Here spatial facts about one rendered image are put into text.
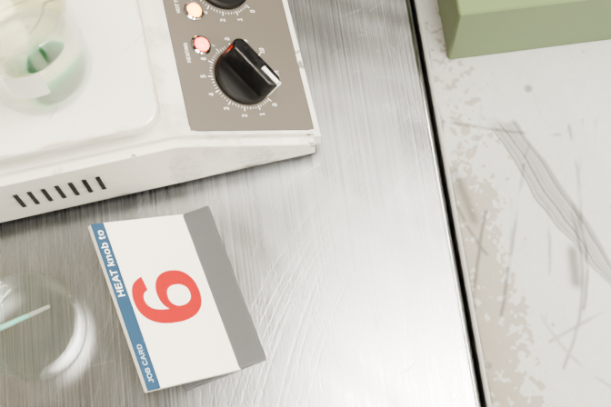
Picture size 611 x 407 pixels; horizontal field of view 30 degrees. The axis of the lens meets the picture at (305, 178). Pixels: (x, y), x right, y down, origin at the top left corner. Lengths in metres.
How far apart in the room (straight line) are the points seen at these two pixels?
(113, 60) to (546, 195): 0.24
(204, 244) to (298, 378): 0.09
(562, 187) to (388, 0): 0.15
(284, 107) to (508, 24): 0.13
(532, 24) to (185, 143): 0.20
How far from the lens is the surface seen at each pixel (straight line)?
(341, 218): 0.62
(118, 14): 0.57
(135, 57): 0.56
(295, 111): 0.60
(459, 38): 0.63
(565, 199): 0.63
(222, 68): 0.59
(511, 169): 0.63
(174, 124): 0.57
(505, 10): 0.61
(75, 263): 0.63
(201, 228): 0.62
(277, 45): 0.62
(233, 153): 0.59
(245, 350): 0.60
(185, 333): 0.59
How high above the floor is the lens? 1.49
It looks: 72 degrees down
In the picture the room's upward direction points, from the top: 3 degrees counter-clockwise
